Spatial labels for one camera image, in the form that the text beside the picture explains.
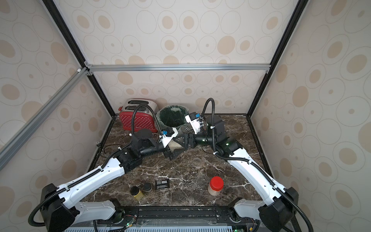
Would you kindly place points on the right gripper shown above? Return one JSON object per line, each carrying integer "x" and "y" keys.
{"x": 191, "y": 139}

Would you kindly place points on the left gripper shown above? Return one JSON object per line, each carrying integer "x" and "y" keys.
{"x": 168, "y": 153}

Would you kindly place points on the clear jar lid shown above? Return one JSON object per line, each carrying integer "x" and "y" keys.
{"x": 197, "y": 163}

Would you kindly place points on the clear oatmeal jar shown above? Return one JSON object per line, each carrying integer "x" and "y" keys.
{"x": 177, "y": 145}

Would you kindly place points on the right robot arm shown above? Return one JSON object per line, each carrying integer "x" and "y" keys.
{"x": 255, "y": 177}

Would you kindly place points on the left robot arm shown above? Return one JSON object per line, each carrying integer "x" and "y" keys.
{"x": 58, "y": 209}

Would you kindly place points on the near red-lid oatmeal jar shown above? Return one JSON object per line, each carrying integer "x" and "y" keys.
{"x": 216, "y": 185}

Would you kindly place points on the red toaster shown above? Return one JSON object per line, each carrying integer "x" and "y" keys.
{"x": 144, "y": 118}

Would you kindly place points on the small black box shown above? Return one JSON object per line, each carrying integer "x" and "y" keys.
{"x": 162, "y": 184}

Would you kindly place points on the yellow spice jar black lid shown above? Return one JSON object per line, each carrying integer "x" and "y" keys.
{"x": 136, "y": 193}

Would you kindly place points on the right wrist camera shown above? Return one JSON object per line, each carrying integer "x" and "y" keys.
{"x": 205, "y": 125}

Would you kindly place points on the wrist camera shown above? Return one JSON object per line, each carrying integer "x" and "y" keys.
{"x": 205, "y": 125}
{"x": 167, "y": 134}

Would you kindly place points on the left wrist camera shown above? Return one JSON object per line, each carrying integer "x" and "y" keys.
{"x": 167, "y": 134}

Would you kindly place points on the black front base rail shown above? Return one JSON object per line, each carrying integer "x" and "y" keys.
{"x": 126, "y": 216}

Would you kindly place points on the horizontal aluminium rail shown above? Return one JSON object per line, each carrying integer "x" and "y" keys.
{"x": 129, "y": 68}

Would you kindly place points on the left black frame post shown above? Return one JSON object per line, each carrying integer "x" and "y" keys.
{"x": 74, "y": 47}

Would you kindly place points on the black frame post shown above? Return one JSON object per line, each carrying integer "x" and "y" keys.
{"x": 74, "y": 47}
{"x": 292, "y": 23}

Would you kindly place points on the left diagonal aluminium rail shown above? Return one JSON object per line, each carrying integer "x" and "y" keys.
{"x": 23, "y": 135}

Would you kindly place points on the right black frame post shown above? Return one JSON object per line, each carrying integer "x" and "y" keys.
{"x": 292, "y": 23}

